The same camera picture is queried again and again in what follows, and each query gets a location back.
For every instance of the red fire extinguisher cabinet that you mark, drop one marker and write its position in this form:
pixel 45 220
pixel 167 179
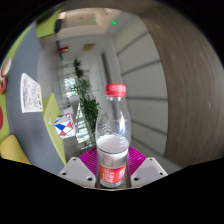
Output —
pixel 64 50

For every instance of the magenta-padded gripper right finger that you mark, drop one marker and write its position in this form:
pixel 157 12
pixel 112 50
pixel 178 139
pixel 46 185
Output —
pixel 148 170

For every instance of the open white magazine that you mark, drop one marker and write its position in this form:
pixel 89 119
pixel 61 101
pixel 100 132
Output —
pixel 31 93

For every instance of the black bag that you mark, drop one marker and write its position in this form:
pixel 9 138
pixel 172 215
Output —
pixel 58 26

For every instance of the green exit sign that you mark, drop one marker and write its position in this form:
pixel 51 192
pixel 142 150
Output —
pixel 114 23

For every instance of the row of potted green plants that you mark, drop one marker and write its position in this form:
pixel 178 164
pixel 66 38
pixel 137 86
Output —
pixel 88 106

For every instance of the red blue white cube box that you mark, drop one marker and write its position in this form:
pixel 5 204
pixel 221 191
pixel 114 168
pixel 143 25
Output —
pixel 64 126

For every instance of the framed wall picture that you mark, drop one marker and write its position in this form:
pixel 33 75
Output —
pixel 89 47

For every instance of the green armchair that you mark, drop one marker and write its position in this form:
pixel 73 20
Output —
pixel 45 28

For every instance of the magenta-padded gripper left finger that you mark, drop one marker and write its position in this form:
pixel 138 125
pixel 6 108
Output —
pixel 78 171

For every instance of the clear red-capped water bottle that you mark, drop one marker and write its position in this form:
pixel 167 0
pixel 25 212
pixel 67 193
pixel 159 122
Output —
pixel 112 150

